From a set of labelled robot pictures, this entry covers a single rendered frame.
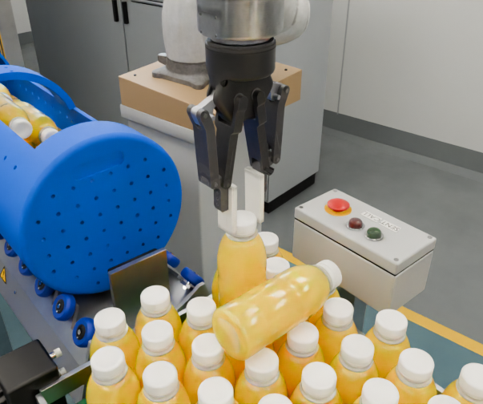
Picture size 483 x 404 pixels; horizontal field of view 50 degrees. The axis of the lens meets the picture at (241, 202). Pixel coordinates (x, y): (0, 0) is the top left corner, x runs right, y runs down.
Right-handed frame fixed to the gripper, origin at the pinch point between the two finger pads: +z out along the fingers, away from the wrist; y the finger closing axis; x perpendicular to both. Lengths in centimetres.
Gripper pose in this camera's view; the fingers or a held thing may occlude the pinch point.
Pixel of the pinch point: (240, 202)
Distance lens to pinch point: 64.9
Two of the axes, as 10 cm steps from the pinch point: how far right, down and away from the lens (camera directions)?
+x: 6.5, 3.9, -6.5
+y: -7.6, 3.4, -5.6
